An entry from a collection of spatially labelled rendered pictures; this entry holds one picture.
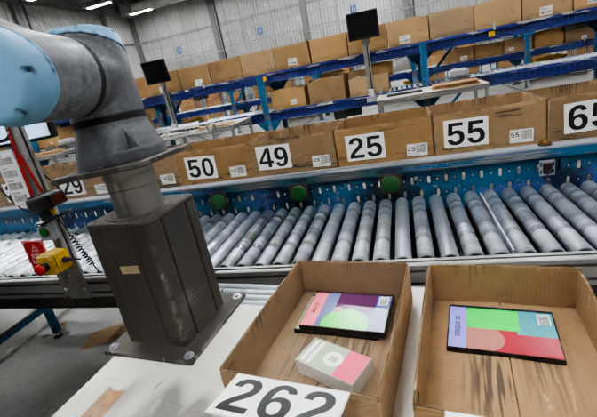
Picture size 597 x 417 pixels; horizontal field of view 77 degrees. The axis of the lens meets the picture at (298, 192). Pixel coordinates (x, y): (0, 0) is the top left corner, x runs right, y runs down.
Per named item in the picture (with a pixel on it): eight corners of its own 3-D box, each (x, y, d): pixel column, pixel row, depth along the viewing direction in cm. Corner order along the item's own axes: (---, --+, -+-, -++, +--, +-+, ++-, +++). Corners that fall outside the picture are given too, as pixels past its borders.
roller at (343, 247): (330, 276, 116) (328, 261, 114) (350, 211, 163) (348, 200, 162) (346, 276, 115) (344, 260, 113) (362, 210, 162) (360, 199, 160)
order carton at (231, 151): (181, 188, 186) (171, 154, 181) (209, 170, 212) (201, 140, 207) (255, 179, 174) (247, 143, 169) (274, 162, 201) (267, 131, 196)
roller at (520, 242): (520, 269, 101) (520, 252, 99) (481, 200, 148) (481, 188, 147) (541, 268, 100) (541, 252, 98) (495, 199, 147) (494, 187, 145)
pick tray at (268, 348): (229, 414, 68) (216, 371, 65) (304, 292, 101) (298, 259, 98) (387, 450, 57) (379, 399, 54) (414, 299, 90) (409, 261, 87)
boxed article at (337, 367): (354, 401, 65) (352, 385, 64) (298, 373, 74) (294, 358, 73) (374, 372, 70) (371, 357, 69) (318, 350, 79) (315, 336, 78)
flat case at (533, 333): (567, 368, 64) (567, 360, 63) (446, 352, 72) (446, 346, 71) (552, 316, 75) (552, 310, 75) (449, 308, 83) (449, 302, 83)
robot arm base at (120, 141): (138, 161, 74) (120, 110, 71) (57, 179, 78) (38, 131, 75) (180, 145, 92) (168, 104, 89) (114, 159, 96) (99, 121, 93)
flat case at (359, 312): (385, 339, 76) (384, 332, 76) (299, 330, 84) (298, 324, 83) (394, 299, 88) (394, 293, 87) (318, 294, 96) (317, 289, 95)
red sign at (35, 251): (34, 272, 142) (19, 241, 138) (35, 270, 142) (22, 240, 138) (67, 270, 137) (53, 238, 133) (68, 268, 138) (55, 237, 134)
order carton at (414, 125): (338, 169, 163) (332, 130, 158) (346, 152, 190) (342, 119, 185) (434, 157, 152) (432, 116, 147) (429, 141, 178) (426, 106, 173)
